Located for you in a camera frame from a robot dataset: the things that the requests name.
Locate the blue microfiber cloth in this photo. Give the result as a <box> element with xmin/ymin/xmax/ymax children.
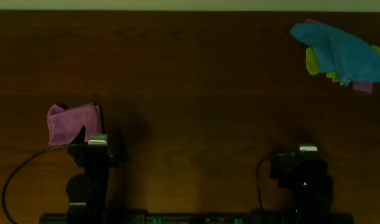
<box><xmin>290</xmin><ymin>22</ymin><xmax>380</xmax><ymax>85</ymax></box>

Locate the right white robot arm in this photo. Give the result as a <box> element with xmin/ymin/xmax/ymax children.
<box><xmin>270</xmin><ymin>151</ymin><xmax>333</xmax><ymax>224</ymax></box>

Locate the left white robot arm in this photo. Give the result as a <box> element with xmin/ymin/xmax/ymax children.
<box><xmin>66</xmin><ymin>126</ymin><xmax>125</xmax><ymax>224</ymax></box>

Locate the folded purple cloth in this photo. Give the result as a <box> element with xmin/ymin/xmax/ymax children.
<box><xmin>47</xmin><ymin>103</ymin><xmax>103</xmax><ymax>146</ymax></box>

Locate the purple cloth with label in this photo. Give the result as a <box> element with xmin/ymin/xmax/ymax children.
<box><xmin>303</xmin><ymin>18</ymin><xmax>374</xmax><ymax>94</ymax></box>

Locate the yellow-green cloth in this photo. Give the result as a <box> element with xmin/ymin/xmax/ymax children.
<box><xmin>305</xmin><ymin>45</ymin><xmax>380</xmax><ymax>93</ymax></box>

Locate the left black cable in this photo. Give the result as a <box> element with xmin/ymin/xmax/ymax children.
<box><xmin>1</xmin><ymin>144</ymin><xmax>73</xmax><ymax>224</ymax></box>

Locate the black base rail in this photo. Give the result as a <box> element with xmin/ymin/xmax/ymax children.
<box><xmin>39</xmin><ymin>213</ymin><xmax>355</xmax><ymax>224</ymax></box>

